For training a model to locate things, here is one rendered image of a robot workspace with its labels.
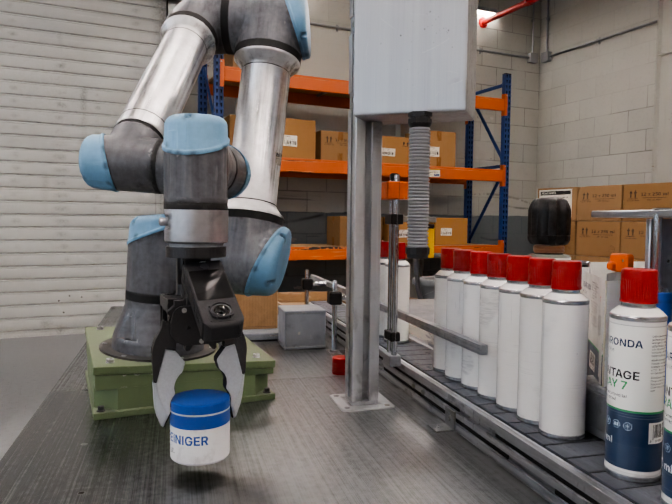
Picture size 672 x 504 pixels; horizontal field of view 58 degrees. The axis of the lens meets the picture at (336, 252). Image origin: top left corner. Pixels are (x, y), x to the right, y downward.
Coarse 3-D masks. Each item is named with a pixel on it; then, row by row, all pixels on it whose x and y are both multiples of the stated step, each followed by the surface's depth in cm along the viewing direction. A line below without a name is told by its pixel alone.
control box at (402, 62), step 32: (384, 0) 89; (416, 0) 87; (448, 0) 86; (384, 32) 89; (416, 32) 88; (448, 32) 86; (384, 64) 89; (416, 64) 88; (448, 64) 86; (384, 96) 90; (416, 96) 88; (448, 96) 86
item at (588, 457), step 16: (320, 304) 180; (400, 352) 115; (416, 352) 115; (432, 352) 116; (432, 368) 103; (448, 384) 93; (480, 400) 85; (496, 416) 78; (512, 416) 78; (528, 432) 72; (560, 448) 67; (576, 448) 67; (592, 448) 67; (576, 464) 63; (592, 464) 63; (608, 480) 59; (624, 496) 56; (640, 496) 56; (656, 496) 56
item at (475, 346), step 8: (320, 280) 173; (328, 280) 168; (344, 288) 149; (384, 304) 121; (400, 312) 112; (408, 320) 108; (416, 320) 104; (424, 320) 102; (424, 328) 101; (432, 328) 98; (440, 328) 95; (440, 336) 95; (448, 336) 92; (456, 336) 89; (464, 336) 89; (456, 344) 90; (464, 344) 87; (472, 344) 85; (480, 344) 83; (480, 352) 83
